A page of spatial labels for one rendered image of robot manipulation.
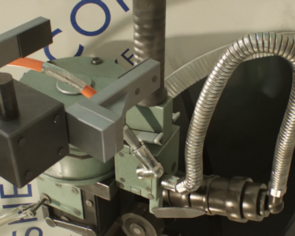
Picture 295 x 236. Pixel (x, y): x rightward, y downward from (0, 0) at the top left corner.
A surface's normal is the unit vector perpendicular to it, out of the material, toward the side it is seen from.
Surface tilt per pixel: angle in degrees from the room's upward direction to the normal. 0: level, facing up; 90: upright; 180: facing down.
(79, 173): 88
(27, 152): 129
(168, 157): 137
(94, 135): 49
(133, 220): 58
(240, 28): 90
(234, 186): 92
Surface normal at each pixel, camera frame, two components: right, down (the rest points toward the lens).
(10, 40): 0.79, 0.37
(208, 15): 0.11, 0.54
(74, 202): -0.47, 0.53
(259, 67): -0.85, -0.39
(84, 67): 0.00, -0.80
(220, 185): -0.32, -0.73
